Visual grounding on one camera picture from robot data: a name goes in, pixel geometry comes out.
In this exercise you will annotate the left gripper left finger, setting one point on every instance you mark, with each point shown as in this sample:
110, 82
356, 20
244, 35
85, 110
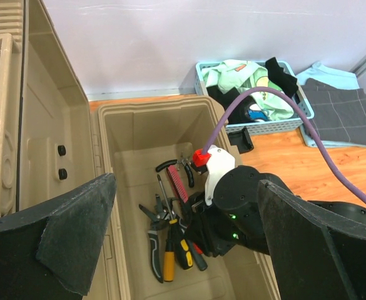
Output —
51, 250

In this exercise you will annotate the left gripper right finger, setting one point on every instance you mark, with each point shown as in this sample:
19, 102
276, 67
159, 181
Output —
316, 254

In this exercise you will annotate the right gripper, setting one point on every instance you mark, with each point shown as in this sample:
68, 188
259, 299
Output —
233, 217

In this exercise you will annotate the red handled screwdriver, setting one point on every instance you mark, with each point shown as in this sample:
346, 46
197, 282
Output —
198, 250

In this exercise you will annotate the black handled claw hammer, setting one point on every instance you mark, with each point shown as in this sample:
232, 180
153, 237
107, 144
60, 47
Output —
197, 257

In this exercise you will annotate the black yellow screwdriver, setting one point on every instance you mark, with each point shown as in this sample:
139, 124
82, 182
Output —
181, 249

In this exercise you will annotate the black grey handled pliers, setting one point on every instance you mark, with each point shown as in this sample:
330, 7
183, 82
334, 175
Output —
159, 221

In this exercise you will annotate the small black handled pliers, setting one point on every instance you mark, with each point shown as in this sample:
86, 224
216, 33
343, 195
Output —
183, 162

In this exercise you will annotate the orange handled screwdriver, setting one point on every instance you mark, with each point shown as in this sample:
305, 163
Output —
169, 258

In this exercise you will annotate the tan plastic tool box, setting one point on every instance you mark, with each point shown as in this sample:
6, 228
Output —
51, 143

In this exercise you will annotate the green patterned cloth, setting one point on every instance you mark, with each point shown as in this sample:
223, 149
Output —
233, 77

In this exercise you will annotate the grey checked folded cloth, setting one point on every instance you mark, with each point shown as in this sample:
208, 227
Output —
340, 114

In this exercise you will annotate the black cloth in basket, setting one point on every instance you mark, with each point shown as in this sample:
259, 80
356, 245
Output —
246, 112

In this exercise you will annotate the light blue folded cloth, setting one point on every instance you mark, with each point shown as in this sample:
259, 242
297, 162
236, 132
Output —
333, 77

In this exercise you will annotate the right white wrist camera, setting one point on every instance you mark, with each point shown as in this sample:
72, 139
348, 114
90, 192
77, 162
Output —
218, 162

